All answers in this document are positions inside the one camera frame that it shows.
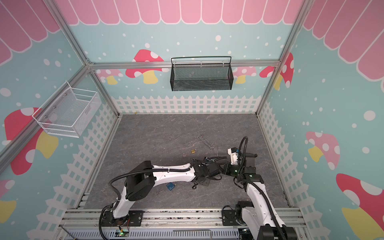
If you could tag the large blue padlock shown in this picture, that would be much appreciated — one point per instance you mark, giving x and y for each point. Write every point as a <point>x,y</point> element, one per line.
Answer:
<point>171,186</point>

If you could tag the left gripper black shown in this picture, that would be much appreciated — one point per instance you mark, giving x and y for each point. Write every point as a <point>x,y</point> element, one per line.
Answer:
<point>208,178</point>

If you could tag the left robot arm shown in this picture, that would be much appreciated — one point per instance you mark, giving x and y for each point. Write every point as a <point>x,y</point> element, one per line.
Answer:
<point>137,184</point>

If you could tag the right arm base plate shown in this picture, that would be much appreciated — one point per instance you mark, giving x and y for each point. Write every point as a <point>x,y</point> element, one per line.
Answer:
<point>229,218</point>

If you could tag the black wire mesh basket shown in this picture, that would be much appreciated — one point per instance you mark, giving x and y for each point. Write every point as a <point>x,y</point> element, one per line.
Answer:
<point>206,73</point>

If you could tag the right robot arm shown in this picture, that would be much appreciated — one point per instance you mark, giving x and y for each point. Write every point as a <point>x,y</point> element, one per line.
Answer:
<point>259,215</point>

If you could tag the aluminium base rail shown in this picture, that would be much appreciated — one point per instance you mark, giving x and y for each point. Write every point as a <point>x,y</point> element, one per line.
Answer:
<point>174,218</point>

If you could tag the white wire mesh basket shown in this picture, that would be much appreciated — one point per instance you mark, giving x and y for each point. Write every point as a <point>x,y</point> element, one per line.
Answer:
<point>68,112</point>

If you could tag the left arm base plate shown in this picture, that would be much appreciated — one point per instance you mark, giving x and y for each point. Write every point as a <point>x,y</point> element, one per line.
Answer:
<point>133,219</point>

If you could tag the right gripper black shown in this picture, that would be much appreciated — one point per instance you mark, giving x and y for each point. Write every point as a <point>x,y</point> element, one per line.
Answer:
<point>249,159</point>

